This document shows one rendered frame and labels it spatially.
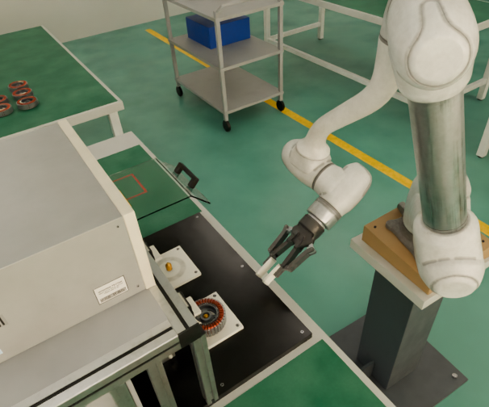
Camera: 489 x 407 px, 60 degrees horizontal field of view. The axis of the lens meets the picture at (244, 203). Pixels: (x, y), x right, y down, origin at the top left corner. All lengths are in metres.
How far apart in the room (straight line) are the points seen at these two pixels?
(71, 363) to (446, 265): 0.85
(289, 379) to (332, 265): 1.33
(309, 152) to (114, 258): 0.68
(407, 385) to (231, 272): 1.02
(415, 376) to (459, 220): 1.12
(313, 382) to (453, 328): 1.25
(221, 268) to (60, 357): 0.66
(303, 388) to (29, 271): 0.72
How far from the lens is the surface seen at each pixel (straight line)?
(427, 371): 2.14
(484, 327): 2.39
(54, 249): 0.78
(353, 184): 1.25
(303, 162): 1.28
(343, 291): 2.32
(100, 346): 0.87
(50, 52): 3.54
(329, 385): 1.19
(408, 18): 0.80
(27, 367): 0.90
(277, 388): 1.18
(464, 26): 0.79
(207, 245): 1.47
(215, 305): 1.24
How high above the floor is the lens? 1.80
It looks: 40 degrees down
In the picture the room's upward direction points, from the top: 4 degrees counter-clockwise
